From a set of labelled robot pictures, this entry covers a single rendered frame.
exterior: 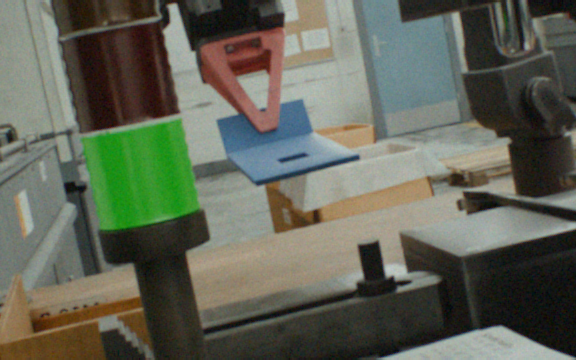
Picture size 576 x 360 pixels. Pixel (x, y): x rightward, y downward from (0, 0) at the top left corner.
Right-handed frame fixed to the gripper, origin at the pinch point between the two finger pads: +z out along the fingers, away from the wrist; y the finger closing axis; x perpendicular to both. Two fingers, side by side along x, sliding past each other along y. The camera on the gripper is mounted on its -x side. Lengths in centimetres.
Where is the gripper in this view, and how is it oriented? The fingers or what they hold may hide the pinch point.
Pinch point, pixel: (265, 123)
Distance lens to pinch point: 79.2
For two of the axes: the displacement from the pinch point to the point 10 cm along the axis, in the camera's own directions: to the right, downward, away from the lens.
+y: 0.6, -3.5, -9.4
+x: 9.5, -2.6, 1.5
